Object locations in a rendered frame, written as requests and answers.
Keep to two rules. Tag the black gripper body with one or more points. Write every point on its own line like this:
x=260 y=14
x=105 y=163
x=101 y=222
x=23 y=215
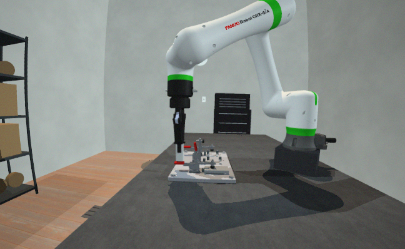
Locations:
x=179 y=104

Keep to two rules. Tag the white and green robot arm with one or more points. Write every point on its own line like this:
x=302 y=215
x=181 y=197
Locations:
x=195 y=44

